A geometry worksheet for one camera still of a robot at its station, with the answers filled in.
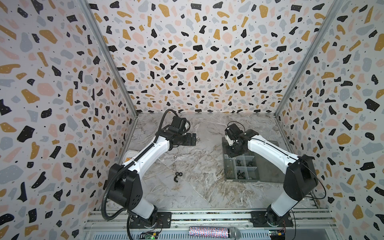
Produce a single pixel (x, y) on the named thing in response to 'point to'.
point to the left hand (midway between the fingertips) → (190, 137)
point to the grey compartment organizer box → (250, 167)
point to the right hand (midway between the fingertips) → (228, 150)
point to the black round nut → (180, 174)
